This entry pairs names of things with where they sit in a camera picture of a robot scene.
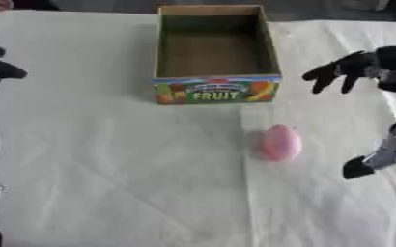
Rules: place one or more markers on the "pink egg-shaped toy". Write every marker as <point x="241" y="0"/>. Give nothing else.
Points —
<point x="282" y="143"/>

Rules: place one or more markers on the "cardboard box with fruit print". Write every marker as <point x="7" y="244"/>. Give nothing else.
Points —
<point x="215" y="91"/>

